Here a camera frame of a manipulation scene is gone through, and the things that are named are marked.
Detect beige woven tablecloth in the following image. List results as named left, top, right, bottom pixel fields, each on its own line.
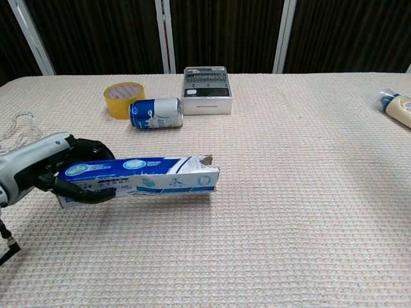
left=0, top=73, right=411, bottom=308

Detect beige squeeze bottle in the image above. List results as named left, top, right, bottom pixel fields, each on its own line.
left=374, top=87, right=411, bottom=130

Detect blue silver drink can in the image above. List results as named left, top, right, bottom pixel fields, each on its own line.
left=128, top=97, right=184, bottom=130

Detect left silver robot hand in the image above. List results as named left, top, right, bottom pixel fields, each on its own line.
left=0, top=132, right=116, bottom=206

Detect left black hand cable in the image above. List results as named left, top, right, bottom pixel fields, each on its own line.
left=0, top=218, right=22, bottom=266

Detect black pleated curtain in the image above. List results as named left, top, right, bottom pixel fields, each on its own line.
left=0, top=0, right=411, bottom=87

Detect clear plastic bone-shaped piece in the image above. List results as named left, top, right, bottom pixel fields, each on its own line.
left=0, top=110, right=42, bottom=151

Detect silver electronic device box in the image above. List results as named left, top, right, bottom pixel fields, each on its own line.
left=182, top=66, right=232, bottom=116

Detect blue white toothpaste carton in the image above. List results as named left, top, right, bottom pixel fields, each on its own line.
left=56, top=154, right=221, bottom=210

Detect yellow packing tape roll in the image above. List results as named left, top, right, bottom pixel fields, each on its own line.
left=103, top=81, right=146, bottom=121

